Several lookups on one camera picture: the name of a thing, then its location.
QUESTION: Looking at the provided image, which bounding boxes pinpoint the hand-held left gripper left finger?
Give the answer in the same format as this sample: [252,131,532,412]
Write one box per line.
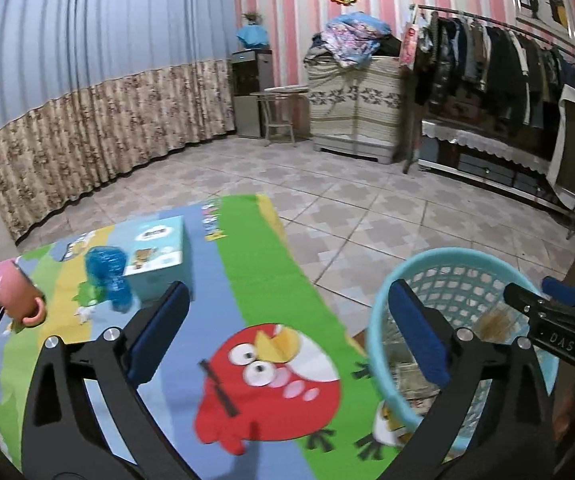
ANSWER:
[21,280,203,480]

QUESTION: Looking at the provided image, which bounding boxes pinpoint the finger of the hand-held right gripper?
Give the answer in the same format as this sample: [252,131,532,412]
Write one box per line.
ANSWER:
[541,275,575,313]
[503,282,575,328]

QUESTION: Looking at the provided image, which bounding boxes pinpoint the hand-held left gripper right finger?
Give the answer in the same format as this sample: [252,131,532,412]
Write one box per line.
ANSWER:
[382,279,556,480]

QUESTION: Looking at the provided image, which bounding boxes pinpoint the teal plastic basket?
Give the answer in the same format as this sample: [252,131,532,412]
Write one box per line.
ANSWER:
[366,247,560,457]

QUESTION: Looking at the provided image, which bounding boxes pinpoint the paper scraps in basket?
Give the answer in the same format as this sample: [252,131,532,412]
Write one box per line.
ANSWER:
[386,307,518,413]

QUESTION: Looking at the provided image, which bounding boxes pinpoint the blue plastic bag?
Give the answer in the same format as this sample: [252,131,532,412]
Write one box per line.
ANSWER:
[84,246,135,312]

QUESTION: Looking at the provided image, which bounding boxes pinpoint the light blue cardboard box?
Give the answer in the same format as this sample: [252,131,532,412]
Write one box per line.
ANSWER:
[122,215,193,303]

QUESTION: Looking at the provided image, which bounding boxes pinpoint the colourful cartoon play mat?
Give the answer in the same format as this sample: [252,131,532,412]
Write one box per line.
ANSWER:
[0,194,461,480]

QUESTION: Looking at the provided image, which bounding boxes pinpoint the low cabinet with lace cloth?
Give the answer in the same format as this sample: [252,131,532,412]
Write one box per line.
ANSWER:
[416,117,575,222]

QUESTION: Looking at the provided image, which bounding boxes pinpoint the patterned fabric wardrobe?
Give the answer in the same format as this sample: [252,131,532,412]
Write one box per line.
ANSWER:
[306,56,404,165]

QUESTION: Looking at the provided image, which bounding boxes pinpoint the row of hanging clothes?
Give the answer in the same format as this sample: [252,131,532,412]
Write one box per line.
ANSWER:
[415,14,575,128]

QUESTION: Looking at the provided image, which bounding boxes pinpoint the small folding table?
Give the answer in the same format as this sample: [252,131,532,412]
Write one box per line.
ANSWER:
[250,85,309,147]

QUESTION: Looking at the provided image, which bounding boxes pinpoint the grey water dispenser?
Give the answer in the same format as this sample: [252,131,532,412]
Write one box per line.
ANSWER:
[230,48,274,139]

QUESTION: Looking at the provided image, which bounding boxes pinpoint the blue and floral curtain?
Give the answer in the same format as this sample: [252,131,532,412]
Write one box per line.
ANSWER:
[0,0,238,247]

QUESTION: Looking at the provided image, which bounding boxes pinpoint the pink hanging garment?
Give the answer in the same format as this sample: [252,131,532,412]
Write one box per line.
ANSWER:
[398,22,418,72]

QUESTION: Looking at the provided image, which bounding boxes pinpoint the metal clothes rack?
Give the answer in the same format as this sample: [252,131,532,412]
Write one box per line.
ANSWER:
[401,3,575,176]

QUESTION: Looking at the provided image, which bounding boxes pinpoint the pile of clothes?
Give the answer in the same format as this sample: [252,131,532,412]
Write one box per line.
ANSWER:
[303,11,402,68]

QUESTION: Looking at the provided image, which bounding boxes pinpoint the potted plant with blue cover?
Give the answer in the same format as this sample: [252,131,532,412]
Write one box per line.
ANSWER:
[236,11,271,51]

